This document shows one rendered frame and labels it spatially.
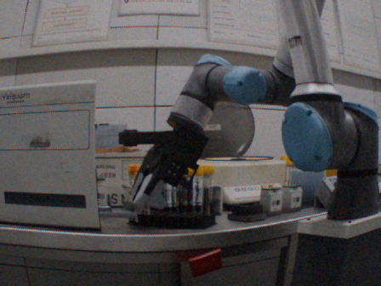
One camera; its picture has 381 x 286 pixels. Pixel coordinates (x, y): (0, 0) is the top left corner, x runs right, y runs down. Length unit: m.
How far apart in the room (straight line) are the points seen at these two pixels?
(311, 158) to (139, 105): 1.01
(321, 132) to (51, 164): 0.53
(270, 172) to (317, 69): 0.72
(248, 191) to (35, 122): 0.71
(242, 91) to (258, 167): 0.50
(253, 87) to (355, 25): 1.36
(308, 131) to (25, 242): 0.59
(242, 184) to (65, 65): 0.63
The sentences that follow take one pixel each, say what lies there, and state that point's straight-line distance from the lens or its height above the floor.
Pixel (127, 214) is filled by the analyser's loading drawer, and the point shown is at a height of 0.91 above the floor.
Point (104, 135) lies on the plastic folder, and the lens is 1.97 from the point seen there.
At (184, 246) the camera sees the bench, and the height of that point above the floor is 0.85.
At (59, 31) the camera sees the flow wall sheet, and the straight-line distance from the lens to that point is 1.95.
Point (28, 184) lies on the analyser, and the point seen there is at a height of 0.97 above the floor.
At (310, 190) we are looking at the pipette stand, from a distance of 1.70.
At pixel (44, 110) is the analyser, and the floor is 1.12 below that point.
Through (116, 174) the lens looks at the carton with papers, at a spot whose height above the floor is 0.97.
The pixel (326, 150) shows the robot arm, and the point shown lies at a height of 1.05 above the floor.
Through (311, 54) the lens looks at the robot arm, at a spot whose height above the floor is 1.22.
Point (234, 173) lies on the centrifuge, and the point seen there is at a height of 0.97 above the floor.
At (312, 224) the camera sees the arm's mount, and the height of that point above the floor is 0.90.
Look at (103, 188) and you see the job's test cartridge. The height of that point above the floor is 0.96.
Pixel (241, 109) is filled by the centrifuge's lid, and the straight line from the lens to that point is 2.10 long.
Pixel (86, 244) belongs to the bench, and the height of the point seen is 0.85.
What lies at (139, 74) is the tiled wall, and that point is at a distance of 2.04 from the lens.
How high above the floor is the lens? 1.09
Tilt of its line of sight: 2 degrees down
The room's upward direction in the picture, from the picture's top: straight up
